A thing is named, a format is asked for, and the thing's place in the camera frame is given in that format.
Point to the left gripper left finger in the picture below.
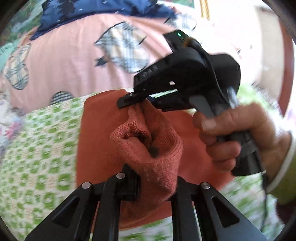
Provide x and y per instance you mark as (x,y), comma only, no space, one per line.
(91,211)

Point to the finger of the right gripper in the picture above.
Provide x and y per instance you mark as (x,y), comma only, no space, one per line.
(130,99)
(156,102)

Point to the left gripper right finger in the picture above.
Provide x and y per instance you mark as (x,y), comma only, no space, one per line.
(200,212)

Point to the orange knit sweater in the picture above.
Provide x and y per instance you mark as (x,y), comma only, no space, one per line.
(159,146)

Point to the person's right hand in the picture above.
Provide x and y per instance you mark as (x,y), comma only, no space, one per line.
(223,135)

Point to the green patterned bed quilt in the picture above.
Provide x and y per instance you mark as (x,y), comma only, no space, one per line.
(38,172)

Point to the pink heart pattern duvet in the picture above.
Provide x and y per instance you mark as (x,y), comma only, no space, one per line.
(93,54)

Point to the navy blue patterned cloth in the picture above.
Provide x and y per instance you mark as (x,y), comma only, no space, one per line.
(61,12)

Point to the white floral pillow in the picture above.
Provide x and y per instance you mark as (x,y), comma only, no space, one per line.
(11,121)

